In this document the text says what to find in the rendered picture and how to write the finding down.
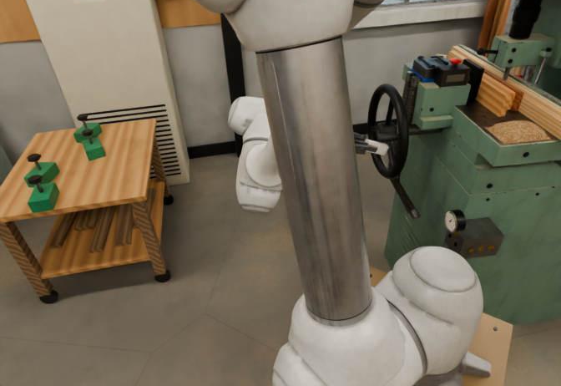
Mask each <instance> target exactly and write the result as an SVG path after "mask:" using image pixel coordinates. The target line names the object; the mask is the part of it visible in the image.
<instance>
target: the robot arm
mask: <svg viewBox="0 0 561 386"><path fill-rule="evenodd" d="M195 1H196V2H197V3H198V4H200V5H201V6H202V7H204V8H206V9H207V10H209V11H211V12H212V13H223V14H224V15H225V17H226V18H227V20H228V21H229V23H230V25H231V26H232V28H233V29H234V30H235V33H236V36H237V38H238V39H239V40H240V42H241V43H242V45H243V46H244V47H245V48H246V49H247V50H248V51H249V52H254V51H255V56H256V60H257V61H256V65H257V68H258V73H259V77H260V85H261V89H262V94H263V99H262V98H256V97H239V98H238V99H236V100H235V101H234V102H233V104H232V105H231V107H230V113H229V119H228V125H229V127H231V129H232V130H233V131H234V132H236V134H238V135H243V146H242V151H241V154H240V159H239V164H238V170H237V177H236V194H237V198H238V202H239V203H240V205H241V206H242V208H243V209H244V210H246V211H251V212H256V213H268V212H269V211H271V210H273V209H274V207H275V205H276V204H277V202H278V200H279V198H280V195H281V190H282V189H283V192H284V197H285V201H286V209H287V213H288V217H289V222H290V226H291V234H292V238H293V242H294V247H295V251H296V258H297V262H298V267H299V271H300V275H301V283H302V287H303V292H304V293H303V294H302V296H301V297H300V298H299V300H298V301H297V303H296V305H295V306H294V309H293V312H292V316H291V328H290V332H289V336H288V340H289V342H288V343H286V344H285V345H284V346H282V347H281V348H280V351H279V352H278V355H277V357H276V360H275V364H274V367H273V371H274V373H273V378H272V383H273V386H462V376H463V374H464V373H465V374H469V375H474V376H479V377H484V378H489V376H490V373H489V372H490V371H491V370H492V369H491V363H490V362H488V361H486V360H484V359H482V358H480V357H478V356H477V355H475V354H473V353H470V352H469V351H468V349H469V347H470V345H471V343H472V341H473V339H474V336H475V334H476V332H477V330H478V326H479V323H480V320H481V317H482V314H483V292H482V288H481V284H480V281H479V279H478V275H477V273H476V272H475V271H474V270H473V269H472V268H471V267H470V265H469V264H468V262H467V261H466V260H465V259H464V258H463V257H462V256H460V255H459V254H457V253H456V252H455V251H452V250H449V249H447V248H444V247H440V246H422V247H418V248H417V249H415V250H413V251H410V252H408V253H407V254H406V255H405V256H403V257H401V258H400V259H399V260H398V261H397V262H396V264H395V265H394V267H393V270H392V271H390V272H388V273H387V274H386V276H385V277H384V278H383V279H382V280H381V281H380V282H379V283H378V284H377V285H376V286H375V287H372V286H371V278H370V270H369V263H368V255H367V249H366V235H365V227H364V220H363V213H362V205H361V192H360V184H359V177H358V169H357V162H356V154H360V155H364V154H365V153H366V151H368V152H372V153H375V154H379V155H385V154H386V152H387V150H388V148H389V146H388V145H387V144H384V143H380V142H376V141H373V140H366V136H365V135H363V137H361V135H360V134H358V133H356V132H353V127H352V119H351V106H350V99H349V91H348V83H347V76H346V63H345V55H344V48H343V41H342V39H343V38H344V37H345V36H346V35H347V34H348V33H349V32H350V31H351V30H352V29H353V28H354V27H355V26H356V25H357V24H358V23H359V22H360V21H361V20H362V19H363V18H365V17H366V16H367V15H368V14H370V13H371V12H372V11H373V10H375V9H376V8H377V7H379V6H380V5H381V4H382V3H383V2H384V0H195Z"/></svg>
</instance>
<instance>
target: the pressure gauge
mask: <svg viewBox="0 0 561 386"><path fill-rule="evenodd" d="M450 220H452V221H451V222H449V221H450ZM444 221H445V225H446V228H447V229H448V230H449V231H450V232H453V234H455V235H457V234H458V233H459V232H460V231H463V230H464V229H465V227H466V218H465V215H464V214H463V212H462V211H461V210H459V209H456V210H447V211H446V212H445V215H444Z"/></svg>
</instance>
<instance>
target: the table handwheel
mask: <svg viewBox="0 0 561 386"><path fill-rule="evenodd" d="M384 94H387V95H388V96H389V97H390V101H389V106H388V111H387V117H386V121H385V122H384V123H378V125H377V127H376V120H377V108H378V105H379V101H380V99H381V97H382V96H383V95H384ZM393 110H395V112H396V117H397V125H395V124H394V123H393V122H392V113H393ZM442 131H443V128H439V129H429V130H420V128H419V127H418V126H417V125H416V124H411V125H408V120H407V112H406V108H405V105H404V103H403V100H402V97H401V95H400V94H399V93H398V91H397V89H396V88H395V87H393V86H392V85H390V84H382V85H380V86H379V87H377V89H376V90H375V91H374V93H373V95H372V97H371V102H370V105H369V110H368V120H367V132H368V139H369V140H373V141H376V142H377V136H378V135H379V134H398V149H397V157H396V161H395V159H394V154H393V150H392V142H391V141H389V142H385V143H386V144H387V145H388V146H389V148H388V150H387V153H388V157H389V161H390V166H391V169H390V170H389V169H388V168H387V167H386V166H385V165H384V163H383V161H382V158H381V156H380V155H379V154H375V153H372V152H371V157H372V159H373V162H374V164H375V167H376V168H377V170H378V172H379V173H380V174H381V175H382V176H383V177H385V178H387V179H393V178H396V177H397V176H398V175H400V173H401V172H402V170H403V168H404V165H405V164H406V160H407V153H408V146H409V136H410V135H427V134H436V133H442Z"/></svg>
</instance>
